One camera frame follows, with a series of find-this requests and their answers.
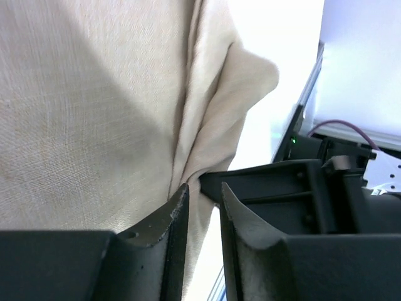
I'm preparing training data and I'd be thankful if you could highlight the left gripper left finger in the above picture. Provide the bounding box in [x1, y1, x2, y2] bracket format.
[1, 184, 189, 300]

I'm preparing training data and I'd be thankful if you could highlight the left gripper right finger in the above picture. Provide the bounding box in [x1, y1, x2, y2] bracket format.
[220, 184, 400, 300]

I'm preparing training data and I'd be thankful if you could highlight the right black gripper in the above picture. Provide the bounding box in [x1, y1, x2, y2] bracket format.
[200, 135, 400, 235]

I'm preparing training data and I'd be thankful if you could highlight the beige cloth napkin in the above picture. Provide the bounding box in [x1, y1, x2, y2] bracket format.
[1, 1, 279, 290]

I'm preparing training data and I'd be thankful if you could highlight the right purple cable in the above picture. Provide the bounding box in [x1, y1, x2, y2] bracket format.
[306, 119, 382, 154]

